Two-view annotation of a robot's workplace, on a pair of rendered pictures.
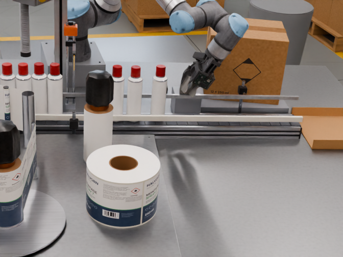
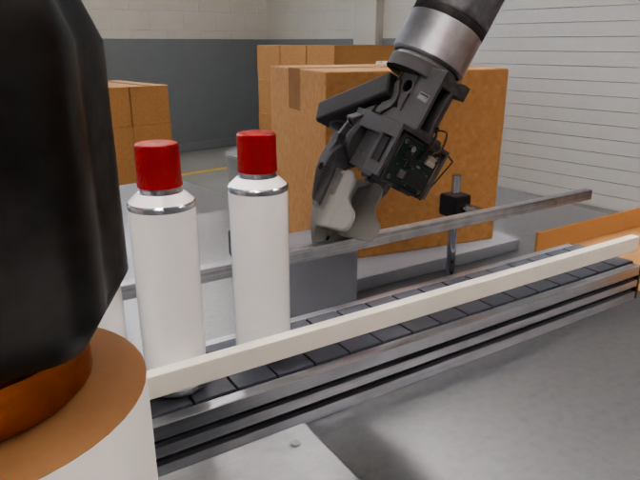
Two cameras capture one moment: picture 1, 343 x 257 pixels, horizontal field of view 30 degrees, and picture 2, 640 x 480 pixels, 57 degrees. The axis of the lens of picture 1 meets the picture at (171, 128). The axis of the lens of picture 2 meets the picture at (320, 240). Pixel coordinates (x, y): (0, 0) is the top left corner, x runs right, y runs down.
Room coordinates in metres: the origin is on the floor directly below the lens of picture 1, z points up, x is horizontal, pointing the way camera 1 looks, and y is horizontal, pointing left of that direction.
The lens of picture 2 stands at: (1.57, 0.19, 1.16)
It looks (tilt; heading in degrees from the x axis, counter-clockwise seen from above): 19 degrees down; 338
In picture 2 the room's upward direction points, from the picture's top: straight up
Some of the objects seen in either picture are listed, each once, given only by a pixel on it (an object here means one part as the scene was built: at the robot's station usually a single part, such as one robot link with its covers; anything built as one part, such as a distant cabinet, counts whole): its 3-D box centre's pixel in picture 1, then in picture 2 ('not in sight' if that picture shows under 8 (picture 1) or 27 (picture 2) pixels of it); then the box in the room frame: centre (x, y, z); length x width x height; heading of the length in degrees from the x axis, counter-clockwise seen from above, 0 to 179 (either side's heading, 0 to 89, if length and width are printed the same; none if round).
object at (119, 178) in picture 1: (122, 185); not in sight; (1.49, 0.12, 0.95); 0.20 x 0.20 x 0.14
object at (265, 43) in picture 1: (243, 59); (380, 151); (2.43, -0.27, 0.99); 0.30 x 0.24 x 0.27; 90
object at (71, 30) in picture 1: (70, 70); not in sight; (2.03, 0.37, 1.05); 0.10 x 0.04 x 0.33; 10
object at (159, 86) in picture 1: (158, 93); (260, 248); (2.04, 0.05, 0.98); 0.05 x 0.05 x 0.20
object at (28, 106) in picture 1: (28, 120); not in sight; (1.78, 0.45, 0.97); 0.05 x 0.05 x 0.19
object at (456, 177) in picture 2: (242, 103); (465, 239); (2.17, -0.26, 0.91); 0.07 x 0.03 x 0.17; 10
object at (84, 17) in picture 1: (75, 16); not in sight; (2.45, 0.42, 1.10); 0.13 x 0.12 x 0.14; 138
